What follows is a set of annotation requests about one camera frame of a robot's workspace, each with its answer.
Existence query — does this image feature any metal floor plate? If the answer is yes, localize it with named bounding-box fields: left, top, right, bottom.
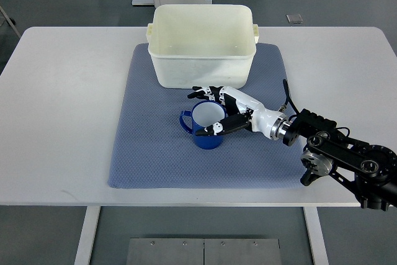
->
left=127, top=238, right=282, bottom=264

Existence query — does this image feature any white table left leg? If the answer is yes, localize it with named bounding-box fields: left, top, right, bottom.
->
left=74, top=206, right=100, bottom=265

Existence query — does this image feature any blue enamel mug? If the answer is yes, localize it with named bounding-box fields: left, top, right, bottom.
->
left=179, top=101, right=226, bottom=150

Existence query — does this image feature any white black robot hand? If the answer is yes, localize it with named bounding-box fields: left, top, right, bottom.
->
left=187, top=86, right=288, bottom=140

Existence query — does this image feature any grey floor socket plate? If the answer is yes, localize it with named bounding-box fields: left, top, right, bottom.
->
left=285, top=14, right=303, bottom=24

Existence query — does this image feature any blue grey textured mat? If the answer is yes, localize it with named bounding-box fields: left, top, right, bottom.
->
left=108, top=43, right=305, bottom=189

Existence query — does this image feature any white table leg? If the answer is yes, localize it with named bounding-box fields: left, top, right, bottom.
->
left=74, top=206, right=100, bottom=265
left=303, top=207, right=329, bottom=265

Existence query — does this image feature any white plastic box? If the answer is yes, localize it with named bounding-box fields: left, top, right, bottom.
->
left=146, top=4, right=259, bottom=89

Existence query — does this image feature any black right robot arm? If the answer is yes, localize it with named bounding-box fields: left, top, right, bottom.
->
left=277, top=109, right=396, bottom=211

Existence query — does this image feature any white table right leg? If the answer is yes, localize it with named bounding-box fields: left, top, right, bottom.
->
left=303, top=207, right=329, bottom=265

